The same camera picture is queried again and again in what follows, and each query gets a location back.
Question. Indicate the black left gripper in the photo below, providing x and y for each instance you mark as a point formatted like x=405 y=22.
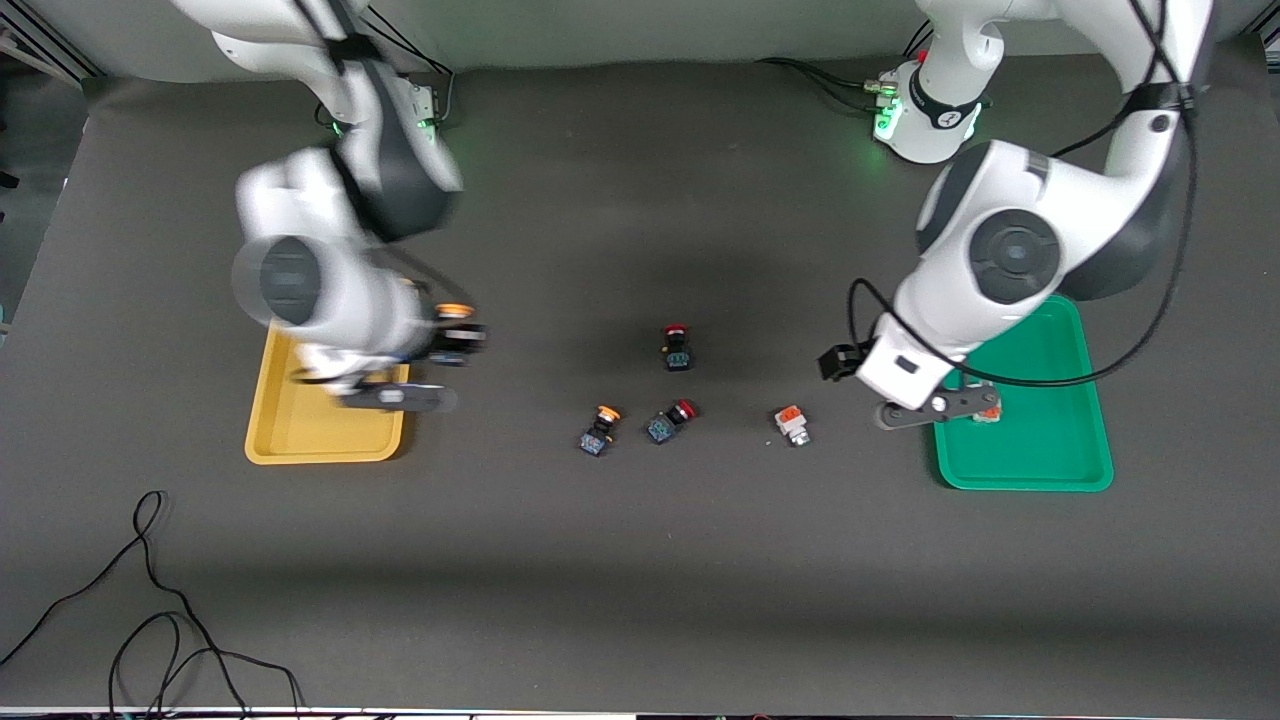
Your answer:
x=838 y=361

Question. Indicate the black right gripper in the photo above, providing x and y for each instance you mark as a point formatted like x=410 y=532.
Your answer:
x=452 y=342

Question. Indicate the yellow push button black body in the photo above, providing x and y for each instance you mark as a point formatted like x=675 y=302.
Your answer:
x=597 y=437
x=452 y=311

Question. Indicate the white orange switch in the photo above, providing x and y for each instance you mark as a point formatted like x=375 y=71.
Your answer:
x=791 y=420
x=990 y=413

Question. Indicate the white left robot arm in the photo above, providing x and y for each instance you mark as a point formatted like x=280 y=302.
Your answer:
x=1060 y=190

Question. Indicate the red push button black body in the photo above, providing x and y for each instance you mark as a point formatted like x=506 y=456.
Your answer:
x=677 y=358
x=662 y=428

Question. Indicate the yellow plastic tray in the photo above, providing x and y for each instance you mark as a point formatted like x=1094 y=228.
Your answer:
x=300 y=430

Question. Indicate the green plastic tray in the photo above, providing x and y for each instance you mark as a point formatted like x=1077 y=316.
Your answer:
x=1040 y=450

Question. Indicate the dark metal frame rail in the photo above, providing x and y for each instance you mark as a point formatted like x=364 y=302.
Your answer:
x=50 y=50

